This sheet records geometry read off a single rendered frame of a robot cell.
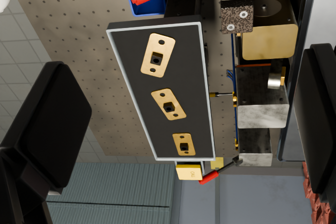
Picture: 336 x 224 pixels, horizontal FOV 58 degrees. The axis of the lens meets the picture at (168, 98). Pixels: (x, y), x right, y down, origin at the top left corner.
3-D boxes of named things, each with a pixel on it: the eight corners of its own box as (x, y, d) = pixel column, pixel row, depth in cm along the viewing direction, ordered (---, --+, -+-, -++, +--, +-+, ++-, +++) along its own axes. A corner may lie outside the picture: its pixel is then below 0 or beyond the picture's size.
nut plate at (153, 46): (162, 76, 51) (161, 81, 50) (140, 71, 50) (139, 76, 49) (176, 38, 44) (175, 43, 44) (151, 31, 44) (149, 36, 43)
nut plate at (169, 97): (187, 116, 58) (186, 121, 57) (169, 119, 59) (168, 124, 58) (169, 86, 52) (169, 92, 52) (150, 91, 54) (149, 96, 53)
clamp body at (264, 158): (259, 78, 111) (270, 166, 88) (226, 79, 114) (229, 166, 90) (260, 63, 106) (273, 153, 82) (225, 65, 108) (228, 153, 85)
